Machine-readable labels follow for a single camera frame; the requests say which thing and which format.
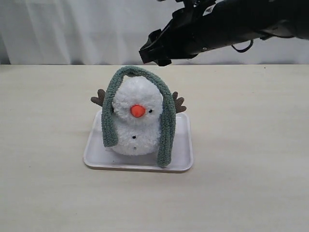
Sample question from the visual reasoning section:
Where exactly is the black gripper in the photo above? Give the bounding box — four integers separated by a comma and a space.
139, 6, 205, 66

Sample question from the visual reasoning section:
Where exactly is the white plush snowman toy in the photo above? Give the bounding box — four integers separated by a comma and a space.
91, 75, 187, 156

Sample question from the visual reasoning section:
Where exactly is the green knitted scarf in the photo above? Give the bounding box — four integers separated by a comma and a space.
98, 66, 176, 167

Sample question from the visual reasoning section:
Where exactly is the white rectangular tray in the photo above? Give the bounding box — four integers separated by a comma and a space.
83, 111, 194, 173

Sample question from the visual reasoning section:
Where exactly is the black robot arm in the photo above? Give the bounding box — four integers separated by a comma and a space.
139, 0, 309, 66

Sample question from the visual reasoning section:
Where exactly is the white backdrop curtain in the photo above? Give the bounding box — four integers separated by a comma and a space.
0, 0, 309, 66

